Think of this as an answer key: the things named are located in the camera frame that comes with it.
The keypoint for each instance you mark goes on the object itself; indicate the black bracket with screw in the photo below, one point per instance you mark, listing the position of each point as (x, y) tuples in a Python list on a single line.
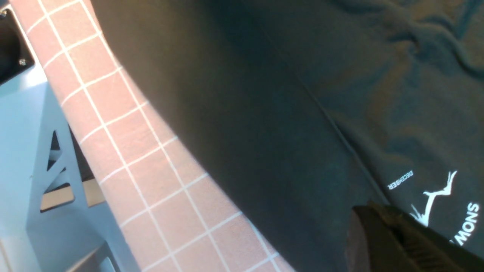
[(15, 55)]

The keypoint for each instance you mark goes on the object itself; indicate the dark gray long-sleeve shirt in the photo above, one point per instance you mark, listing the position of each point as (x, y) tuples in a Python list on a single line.
[(300, 110)]

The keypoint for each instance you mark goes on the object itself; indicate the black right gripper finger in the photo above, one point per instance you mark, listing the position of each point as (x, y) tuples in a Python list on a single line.
[(385, 239)]

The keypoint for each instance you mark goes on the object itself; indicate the pink checkered tablecloth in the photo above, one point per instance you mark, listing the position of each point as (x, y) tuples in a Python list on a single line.
[(173, 216)]

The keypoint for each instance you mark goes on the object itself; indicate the light blue table frame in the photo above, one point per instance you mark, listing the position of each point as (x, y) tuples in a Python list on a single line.
[(51, 221)]

